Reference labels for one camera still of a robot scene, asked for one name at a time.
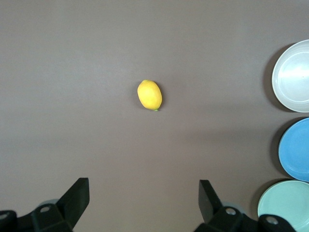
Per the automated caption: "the yellow lemon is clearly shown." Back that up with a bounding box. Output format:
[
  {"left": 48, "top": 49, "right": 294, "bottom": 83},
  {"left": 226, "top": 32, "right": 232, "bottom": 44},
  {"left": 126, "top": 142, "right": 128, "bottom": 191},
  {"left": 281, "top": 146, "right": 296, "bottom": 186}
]
[{"left": 137, "top": 79, "right": 163, "bottom": 112}]

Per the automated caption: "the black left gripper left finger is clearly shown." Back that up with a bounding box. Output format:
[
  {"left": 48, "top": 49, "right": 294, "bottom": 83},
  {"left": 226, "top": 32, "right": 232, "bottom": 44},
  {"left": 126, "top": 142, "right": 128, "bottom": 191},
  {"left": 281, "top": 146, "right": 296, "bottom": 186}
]
[{"left": 31, "top": 177, "right": 90, "bottom": 232}]

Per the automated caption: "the blue plate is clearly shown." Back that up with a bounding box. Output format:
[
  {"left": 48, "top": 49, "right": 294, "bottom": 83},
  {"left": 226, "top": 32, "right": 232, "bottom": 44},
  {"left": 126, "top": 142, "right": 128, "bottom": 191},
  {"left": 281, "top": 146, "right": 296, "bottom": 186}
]
[{"left": 278, "top": 117, "right": 309, "bottom": 182}]

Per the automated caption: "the beige plate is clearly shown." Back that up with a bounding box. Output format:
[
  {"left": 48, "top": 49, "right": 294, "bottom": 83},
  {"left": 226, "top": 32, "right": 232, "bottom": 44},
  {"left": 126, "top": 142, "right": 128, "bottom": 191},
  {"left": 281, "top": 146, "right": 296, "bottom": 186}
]
[{"left": 271, "top": 39, "right": 309, "bottom": 113}]

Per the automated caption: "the light green plate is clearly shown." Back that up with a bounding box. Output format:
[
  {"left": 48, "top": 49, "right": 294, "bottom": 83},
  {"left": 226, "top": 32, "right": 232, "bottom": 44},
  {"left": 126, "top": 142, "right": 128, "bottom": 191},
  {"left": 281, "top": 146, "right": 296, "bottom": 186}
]
[{"left": 257, "top": 180, "right": 309, "bottom": 232}]

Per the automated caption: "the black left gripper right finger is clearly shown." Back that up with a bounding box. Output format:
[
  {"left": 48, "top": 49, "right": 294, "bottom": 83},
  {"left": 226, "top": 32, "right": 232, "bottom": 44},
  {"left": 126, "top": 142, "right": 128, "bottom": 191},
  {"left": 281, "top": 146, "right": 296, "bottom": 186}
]
[{"left": 193, "top": 179, "right": 245, "bottom": 232}]

